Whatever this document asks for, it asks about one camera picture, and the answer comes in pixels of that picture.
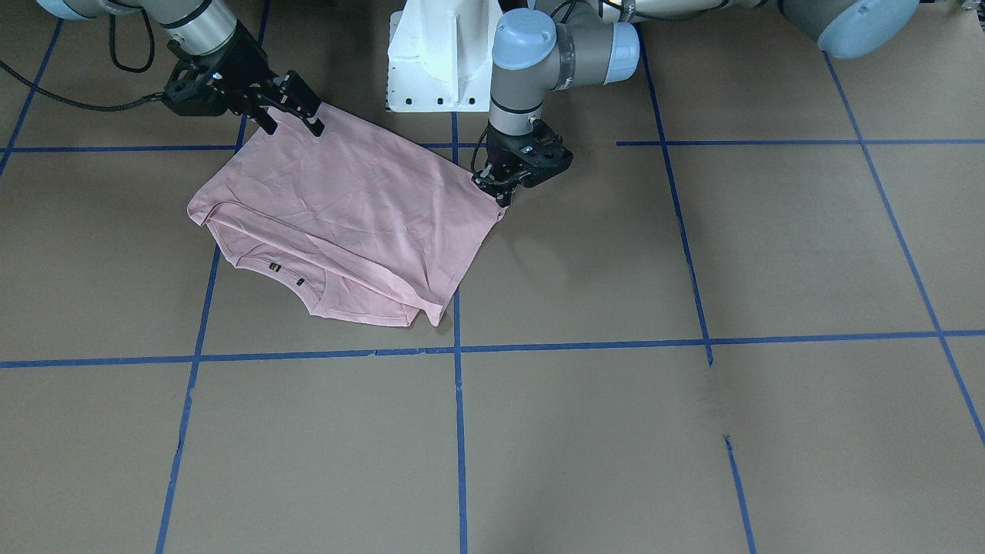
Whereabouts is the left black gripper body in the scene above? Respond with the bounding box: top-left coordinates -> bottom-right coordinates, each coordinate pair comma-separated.
472,119 -> 574,194

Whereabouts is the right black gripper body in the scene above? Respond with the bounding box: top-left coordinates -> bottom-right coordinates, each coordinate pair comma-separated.
162,22 -> 284,117

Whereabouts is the pink Snoopy t-shirt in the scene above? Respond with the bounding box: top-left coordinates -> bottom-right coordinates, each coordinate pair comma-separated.
187,104 -> 506,329

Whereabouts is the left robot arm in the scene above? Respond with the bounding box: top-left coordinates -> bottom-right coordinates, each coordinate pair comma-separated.
472,1 -> 919,208

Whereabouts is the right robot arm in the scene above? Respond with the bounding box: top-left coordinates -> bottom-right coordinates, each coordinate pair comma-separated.
31,1 -> 325,136

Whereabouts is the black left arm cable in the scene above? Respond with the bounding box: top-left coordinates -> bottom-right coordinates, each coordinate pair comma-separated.
469,123 -> 495,179

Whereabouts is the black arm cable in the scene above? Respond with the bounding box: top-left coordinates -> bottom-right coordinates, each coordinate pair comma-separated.
0,8 -> 174,113
469,123 -> 495,179

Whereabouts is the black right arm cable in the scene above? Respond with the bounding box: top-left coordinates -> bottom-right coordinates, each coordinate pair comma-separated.
0,8 -> 174,113

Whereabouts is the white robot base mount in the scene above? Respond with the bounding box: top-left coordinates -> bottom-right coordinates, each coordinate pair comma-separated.
385,1 -> 503,113

